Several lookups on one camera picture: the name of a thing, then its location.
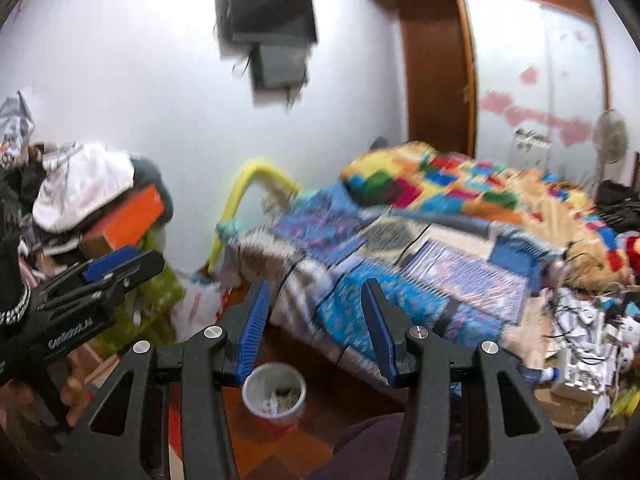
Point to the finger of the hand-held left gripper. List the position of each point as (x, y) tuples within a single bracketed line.
[(135, 272), (110, 264)]

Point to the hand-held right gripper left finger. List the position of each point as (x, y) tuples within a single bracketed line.
[(255, 325)]

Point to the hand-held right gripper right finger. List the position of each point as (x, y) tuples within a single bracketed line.
[(377, 330)]

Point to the red and white paper cup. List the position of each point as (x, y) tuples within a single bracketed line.
[(260, 410)]

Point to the green patterned cloth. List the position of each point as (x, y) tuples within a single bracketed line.
[(150, 305)]

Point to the orange box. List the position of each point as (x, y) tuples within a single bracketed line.
[(130, 220)]

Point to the white plastic bag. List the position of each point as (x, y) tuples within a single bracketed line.
[(197, 310)]

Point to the blue patterned quilt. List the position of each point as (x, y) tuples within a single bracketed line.
[(340, 280)]

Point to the white cloth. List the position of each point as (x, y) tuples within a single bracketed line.
[(80, 185)]

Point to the dark grey cushion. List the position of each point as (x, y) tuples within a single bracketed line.
[(152, 185)]

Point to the teal cloth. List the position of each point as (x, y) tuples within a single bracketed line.
[(227, 230)]

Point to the person's purple trouser leg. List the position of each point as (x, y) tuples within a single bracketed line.
[(370, 450)]

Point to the yellow foam tube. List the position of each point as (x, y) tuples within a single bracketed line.
[(240, 185)]

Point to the colourful patchwork blanket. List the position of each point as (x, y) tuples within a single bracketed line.
[(450, 180)]

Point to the small white bottle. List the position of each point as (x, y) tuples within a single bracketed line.
[(545, 374)]

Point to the small white cabinet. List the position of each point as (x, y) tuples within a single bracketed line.
[(532, 142)]

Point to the brown wooden door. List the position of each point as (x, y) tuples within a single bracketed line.
[(435, 75)]

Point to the pink heart stickers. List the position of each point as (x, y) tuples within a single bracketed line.
[(530, 115)]

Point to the dark clothes pile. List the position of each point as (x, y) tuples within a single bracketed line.
[(617, 205)]

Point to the white standing fan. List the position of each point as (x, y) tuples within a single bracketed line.
[(611, 137)]

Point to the wardrobe with white doors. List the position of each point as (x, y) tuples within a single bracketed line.
[(515, 50)]

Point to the small black wall monitor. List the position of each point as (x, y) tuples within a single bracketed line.
[(280, 67)]

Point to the large black wall television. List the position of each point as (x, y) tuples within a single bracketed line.
[(272, 12)]

